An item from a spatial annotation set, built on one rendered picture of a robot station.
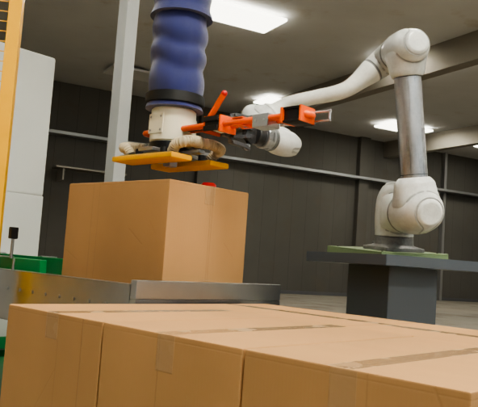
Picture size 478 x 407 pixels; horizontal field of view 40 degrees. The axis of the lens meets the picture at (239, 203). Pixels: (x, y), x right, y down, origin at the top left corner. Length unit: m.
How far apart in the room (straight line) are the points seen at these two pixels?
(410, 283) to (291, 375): 1.62
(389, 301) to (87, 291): 1.11
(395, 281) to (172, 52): 1.20
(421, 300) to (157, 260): 1.06
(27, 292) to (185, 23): 1.15
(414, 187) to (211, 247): 0.77
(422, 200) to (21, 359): 1.46
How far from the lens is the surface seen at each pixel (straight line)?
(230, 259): 2.46
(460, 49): 9.83
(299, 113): 2.08
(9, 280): 2.73
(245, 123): 2.25
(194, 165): 2.49
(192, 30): 2.55
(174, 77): 2.48
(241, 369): 1.16
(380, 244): 2.70
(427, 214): 2.47
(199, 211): 2.34
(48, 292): 2.48
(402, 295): 2.64
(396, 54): 2.55
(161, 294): 2.15
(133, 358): 1.37
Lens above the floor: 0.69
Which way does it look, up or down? 5 degrees up
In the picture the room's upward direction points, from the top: 4 degrees clockwise
